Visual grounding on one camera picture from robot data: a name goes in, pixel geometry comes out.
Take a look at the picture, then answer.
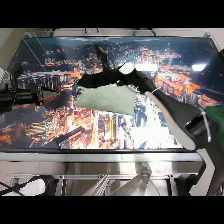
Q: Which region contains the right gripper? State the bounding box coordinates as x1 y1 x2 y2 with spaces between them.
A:
77 69 118 90

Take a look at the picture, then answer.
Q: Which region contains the pale green shirt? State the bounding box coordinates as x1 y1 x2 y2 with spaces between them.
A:
75 84 139 116

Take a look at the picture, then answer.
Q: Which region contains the dark green garment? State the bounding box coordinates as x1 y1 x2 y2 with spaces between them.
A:
204 105 224 148

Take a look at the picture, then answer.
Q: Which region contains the silver frame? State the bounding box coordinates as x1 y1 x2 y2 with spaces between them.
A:
0 151 214 197

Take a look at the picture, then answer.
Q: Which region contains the black cable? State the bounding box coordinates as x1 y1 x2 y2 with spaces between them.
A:
0 175 47 197

